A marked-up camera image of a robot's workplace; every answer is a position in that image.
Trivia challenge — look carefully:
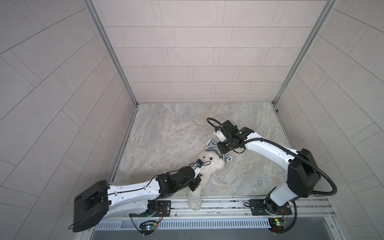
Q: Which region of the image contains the blue white striped sweater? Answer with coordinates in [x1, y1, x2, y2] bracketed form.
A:
[206, 139, 233, 163]

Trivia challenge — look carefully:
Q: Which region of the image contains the white teddy bear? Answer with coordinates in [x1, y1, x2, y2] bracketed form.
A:
[188, 151, 225, 211]

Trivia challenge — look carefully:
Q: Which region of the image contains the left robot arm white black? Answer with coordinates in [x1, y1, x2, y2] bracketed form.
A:
[69, 164, 203, 233]

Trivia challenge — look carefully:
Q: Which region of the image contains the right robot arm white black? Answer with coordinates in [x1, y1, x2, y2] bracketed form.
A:
[214, 121, 321, 215]

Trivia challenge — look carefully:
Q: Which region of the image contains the left green circuit board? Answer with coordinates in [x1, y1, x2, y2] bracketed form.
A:
[139, 220, 159, 236]

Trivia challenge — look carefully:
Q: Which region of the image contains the green circuit board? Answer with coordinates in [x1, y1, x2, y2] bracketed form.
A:
[139, 220, 159, 236]
[268, 218, 286, 233]

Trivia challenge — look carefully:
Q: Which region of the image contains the white ventilation grille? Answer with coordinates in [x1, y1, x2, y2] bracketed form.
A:
[95, 218, 271, 231]

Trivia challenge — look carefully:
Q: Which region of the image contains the right green circuit board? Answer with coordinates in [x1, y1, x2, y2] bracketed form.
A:
[268, 218, 286, 233]

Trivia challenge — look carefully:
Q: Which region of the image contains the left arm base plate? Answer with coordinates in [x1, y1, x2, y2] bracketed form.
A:
[129, 200, 172, 218]

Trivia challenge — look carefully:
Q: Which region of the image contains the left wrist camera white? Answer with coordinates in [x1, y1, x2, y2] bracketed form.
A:
[194, 159, 211, 170]

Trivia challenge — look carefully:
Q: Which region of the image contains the aluminium mounting rail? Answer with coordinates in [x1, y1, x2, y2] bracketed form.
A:
[85, 196, 335, 221]

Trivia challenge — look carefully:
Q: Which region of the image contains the black corrugated cable conduit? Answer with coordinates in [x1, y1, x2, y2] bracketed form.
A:
[206, 117, 338, 235]

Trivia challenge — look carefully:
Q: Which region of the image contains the right corner aluminium post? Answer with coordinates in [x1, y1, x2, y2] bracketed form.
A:
[272, 0, 337, 108]

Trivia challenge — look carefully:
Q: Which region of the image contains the corner aluminium post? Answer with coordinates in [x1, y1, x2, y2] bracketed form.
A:
[272, 0, 337, 108]
[83, 0, 139, 108]

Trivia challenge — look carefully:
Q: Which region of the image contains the left corner aluminium post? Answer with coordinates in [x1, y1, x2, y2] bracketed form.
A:
[83, 0, 139, 108]

